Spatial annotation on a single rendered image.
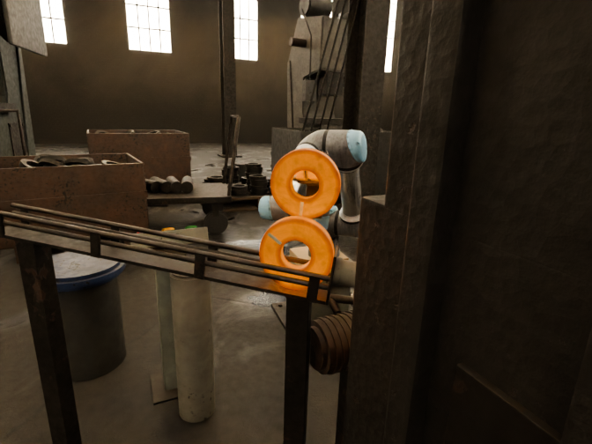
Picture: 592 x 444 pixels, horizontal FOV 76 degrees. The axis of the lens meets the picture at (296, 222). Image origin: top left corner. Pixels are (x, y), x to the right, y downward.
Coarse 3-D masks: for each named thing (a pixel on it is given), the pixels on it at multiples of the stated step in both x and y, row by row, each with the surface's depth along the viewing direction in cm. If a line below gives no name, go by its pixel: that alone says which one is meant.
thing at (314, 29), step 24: (312, 0) 591; (312, 24) 582; (336, 24) 570; (312, 48) 589; (336, 48) 581; (288, 72) 655; (312, 72) 598; (336, 72) 597; (288, 96) 670; (288, 120) 679; (312, 120) 597; (336, 120) 605
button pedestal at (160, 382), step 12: (192, 228) 124; (204, 228) 126; (180, 240) 122; (168, 252) 125; (180, 252) 126; (156, 276) 125; (168, 276) 127; (156, 288) 132; (168, 288) 128; (168, 300) 129; (168, 312) 130; (168, 324) 131; (168, 336) 132; (168, 348) 134; (168, 360) 135; (168, 372) 136; (156, 384) 141; (168, 384) 137; (156, 396) 135; (168, 396) 135
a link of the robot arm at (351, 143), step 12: (324, 132) 140; (336, 132) 138; (348, 132) 136; (360, 132) 137; (324, 144) 138; (336, 144) 137; (348, 144) 135; (360, 144) 135; (336, 156) 139; (348, 156) 137; (360, 156) 136; (348, 168) 142; (348, 180) 147; (348, 192) 152; (360, 192) 155; (348, 204) 157; (348, 216) 162; (348, 228) 166
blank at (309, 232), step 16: (288, 224) 77; (304, 224) 76; (320, 224) 79; (272, 240) 78; (288, 240) 78; (304, 240) 77; (320, 240) 76; (272, 256) 79; (320, 256) 77; (272, 272) 80; (320, 272) 78; (288, 288) 81; (304, 288) 80
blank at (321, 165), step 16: (288, 160) 83; (304, 160) 82; (320, 160) 81; (272, 176) 84; (288, 176) 84; (320, 176) 82; (336, 176) 82; (272, 192) 85; (288, 192) 85; (320, 192) 83; (336, 192) 83; (288, 208) 86; (304, 208) 85; (320, 208) 84
